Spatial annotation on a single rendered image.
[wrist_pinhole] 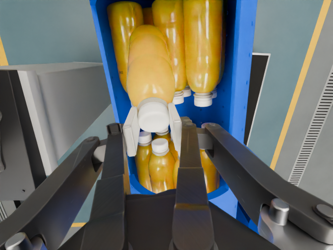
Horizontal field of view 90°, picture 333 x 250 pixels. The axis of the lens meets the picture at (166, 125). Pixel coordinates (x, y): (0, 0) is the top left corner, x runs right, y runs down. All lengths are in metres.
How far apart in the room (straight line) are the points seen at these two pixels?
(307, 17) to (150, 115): 1.82
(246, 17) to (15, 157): 0.61
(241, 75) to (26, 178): 0.60
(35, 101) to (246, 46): 0.52
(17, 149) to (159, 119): 0.46
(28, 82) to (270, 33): 1.64
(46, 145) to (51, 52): 1.12
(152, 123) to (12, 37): 1.65
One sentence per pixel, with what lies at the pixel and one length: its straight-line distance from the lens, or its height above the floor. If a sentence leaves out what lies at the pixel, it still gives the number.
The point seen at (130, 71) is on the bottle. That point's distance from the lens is 0.24.
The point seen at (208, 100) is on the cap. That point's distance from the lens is 0.36.
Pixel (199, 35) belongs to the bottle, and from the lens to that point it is 0.33.
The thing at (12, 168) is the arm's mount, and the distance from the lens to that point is 0.63.
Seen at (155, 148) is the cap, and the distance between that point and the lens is 0.38.
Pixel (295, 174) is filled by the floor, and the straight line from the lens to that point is 2.50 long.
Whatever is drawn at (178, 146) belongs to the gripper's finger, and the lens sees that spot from 0.16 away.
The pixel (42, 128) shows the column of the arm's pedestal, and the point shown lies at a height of 0.99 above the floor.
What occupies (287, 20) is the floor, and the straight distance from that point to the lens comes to 1.83.
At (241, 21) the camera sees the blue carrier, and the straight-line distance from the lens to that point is 0.28.
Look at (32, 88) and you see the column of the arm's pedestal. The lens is 0.57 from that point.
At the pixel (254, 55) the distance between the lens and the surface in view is 1.52.
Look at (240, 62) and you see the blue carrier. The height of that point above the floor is 1.21.
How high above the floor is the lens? 1.46
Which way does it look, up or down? 68 degrees down
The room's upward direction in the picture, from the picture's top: 168 degrees clockwise
